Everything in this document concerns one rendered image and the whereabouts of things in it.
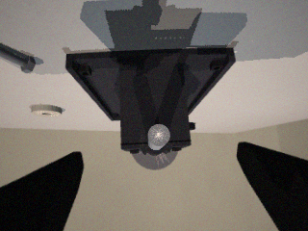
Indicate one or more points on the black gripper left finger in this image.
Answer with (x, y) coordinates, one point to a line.
(42, 199)

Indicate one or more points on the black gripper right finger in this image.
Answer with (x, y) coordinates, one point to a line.
(281, 183)

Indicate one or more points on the grey hex bolt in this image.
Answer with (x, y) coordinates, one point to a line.
(27, 65)

